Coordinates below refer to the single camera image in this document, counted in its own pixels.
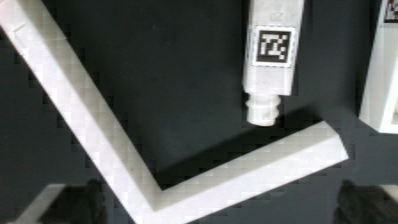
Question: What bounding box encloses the white table leg front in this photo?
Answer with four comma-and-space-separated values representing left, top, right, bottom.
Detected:
244, 0, 306, 126

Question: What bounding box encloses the white L-shaped obstacle fence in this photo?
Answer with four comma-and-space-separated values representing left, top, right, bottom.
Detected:
0, 0, 348, 224

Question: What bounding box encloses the white square tabletop tray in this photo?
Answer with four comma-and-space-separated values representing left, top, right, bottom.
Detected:
359, 0, 398, 134

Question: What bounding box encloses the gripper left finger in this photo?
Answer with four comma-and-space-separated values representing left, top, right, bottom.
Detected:
14, 180, 107, 224

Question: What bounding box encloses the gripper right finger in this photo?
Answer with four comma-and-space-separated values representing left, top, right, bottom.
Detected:
334, 180, 398, 224

